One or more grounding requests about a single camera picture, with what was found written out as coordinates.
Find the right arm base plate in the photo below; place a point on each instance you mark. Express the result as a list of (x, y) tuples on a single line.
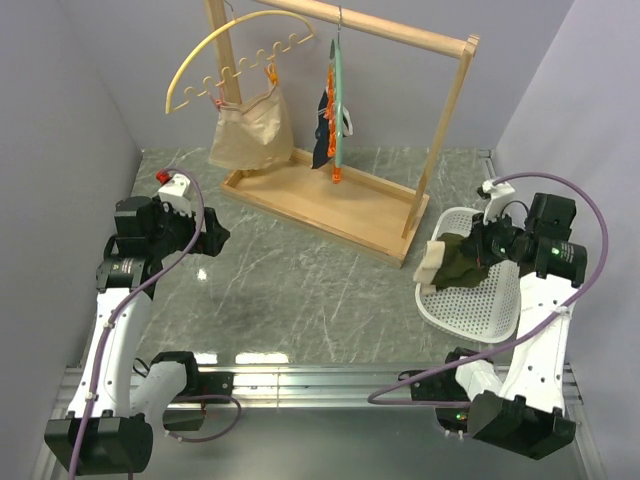
[(442, 387)]

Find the far orange clip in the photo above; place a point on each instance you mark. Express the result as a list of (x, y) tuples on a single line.
[(330, 76)]

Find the aluminium mounting rail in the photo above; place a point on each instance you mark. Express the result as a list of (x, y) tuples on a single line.
[(314, 422)]

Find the end orange clip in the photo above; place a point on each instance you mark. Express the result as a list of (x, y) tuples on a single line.
[(336, 175)]

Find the olive green underwear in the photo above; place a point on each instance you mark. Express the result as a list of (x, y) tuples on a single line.
[(443, 266)]

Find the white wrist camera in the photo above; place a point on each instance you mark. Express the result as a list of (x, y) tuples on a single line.
[(498, 196), (174, 190)]

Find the beige underwear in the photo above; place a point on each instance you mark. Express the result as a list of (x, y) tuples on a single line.
[(253, 135)]

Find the wooden clothes rack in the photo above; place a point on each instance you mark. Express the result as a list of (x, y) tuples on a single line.
[(363, 211)]

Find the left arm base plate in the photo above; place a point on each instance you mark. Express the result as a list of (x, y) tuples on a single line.
[(213, 387)]

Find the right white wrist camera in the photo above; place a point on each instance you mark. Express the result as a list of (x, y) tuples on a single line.
[(498, 196)]

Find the green wire hanger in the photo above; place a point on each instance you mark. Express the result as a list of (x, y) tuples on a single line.
[(336, 60)]

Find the orange clip on yellow hanger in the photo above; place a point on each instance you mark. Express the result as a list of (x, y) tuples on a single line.
[(271, 73)]

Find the navy blue underwear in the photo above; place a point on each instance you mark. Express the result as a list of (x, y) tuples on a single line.
[(320, 155)]

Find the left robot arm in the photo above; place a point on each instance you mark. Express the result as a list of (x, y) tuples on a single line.
[(109, 425)]

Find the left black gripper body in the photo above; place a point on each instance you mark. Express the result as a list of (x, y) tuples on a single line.
[(176, 231)]

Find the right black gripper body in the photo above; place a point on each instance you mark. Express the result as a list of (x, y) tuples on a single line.
[(500, 238)]

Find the white perforated plastic basket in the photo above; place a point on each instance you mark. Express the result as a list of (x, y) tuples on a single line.
[(487, 313)]

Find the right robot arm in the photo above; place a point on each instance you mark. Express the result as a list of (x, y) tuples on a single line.
[(525, 412)]

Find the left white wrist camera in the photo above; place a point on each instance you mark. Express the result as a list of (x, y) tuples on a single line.
[(174, 190)]

